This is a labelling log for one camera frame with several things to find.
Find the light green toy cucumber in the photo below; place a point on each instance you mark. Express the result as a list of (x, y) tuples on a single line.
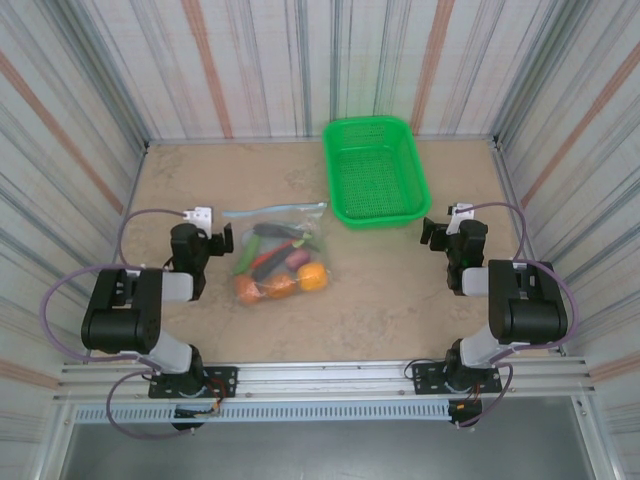
[(247, 255)]

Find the red toy chili pepper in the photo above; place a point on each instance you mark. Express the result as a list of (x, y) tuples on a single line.
[(270, 256)]

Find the dark green long toy vegetable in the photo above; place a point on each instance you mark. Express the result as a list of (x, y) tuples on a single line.
[(262, 272)]

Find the small orange toy food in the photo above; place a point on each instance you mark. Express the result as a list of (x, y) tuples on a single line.
[(247, 291)]

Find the dark purple toy eggplant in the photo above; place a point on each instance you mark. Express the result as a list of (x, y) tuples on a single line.
[(277, 230)]

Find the clear zip-top bag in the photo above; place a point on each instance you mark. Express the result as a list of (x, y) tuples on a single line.
[(280, 215)]

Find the orange toy fruit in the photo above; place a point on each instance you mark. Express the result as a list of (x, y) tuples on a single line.
[(280, 286)]

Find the purple toy onion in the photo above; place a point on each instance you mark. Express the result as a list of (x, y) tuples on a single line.
[(297, 258)]

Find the green plastic basket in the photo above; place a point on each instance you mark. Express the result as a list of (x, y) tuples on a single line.
[(375, 175)]

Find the yellow toy bell pepper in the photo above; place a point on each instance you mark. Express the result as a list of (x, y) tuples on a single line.
[(312, 277)]

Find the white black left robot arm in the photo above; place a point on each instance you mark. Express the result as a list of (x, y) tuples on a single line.
[(120, 320)]

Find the aluminium side rail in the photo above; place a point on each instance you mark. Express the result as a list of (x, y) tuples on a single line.
[(504, 170)]

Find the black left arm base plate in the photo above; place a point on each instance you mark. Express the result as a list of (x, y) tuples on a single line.
[(225, 375)]

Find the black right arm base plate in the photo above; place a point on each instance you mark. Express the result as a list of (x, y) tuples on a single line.
[(425, 375)]

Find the aluminium mounting rail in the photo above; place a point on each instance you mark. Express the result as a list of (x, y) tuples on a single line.
[(325, 377)]

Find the black round mount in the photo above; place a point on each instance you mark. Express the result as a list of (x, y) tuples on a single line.
[(465, 414), (187, 426)]

